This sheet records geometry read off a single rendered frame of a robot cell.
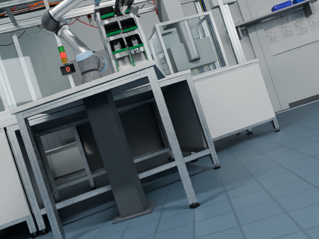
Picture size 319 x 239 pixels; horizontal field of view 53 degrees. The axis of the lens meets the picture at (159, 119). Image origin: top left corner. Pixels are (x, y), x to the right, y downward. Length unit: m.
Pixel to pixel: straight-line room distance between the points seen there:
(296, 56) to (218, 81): 3.49
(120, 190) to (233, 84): 2.03
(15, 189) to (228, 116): 2.21
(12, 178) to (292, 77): 5.52
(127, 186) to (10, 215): 0.94
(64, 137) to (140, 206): 2.69
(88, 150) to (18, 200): 1.84
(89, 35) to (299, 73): 4.27
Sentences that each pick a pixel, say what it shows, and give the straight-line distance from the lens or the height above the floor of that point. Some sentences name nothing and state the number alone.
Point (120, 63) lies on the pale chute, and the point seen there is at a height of 1.12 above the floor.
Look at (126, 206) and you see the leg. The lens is 2.13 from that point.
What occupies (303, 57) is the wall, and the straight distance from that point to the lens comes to 6.94.
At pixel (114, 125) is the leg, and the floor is 0.58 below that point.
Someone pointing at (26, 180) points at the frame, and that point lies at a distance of 2.57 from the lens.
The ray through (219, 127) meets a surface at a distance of 3.54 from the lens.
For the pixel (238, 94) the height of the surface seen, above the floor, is 0.54.
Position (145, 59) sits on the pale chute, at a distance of 2.91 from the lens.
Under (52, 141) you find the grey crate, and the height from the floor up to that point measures 0.72.
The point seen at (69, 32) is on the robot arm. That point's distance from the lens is 2.44.
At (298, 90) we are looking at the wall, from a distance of 6.85.
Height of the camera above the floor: 0.52
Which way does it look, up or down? level
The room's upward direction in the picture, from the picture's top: 18 degrees counter-clockwise
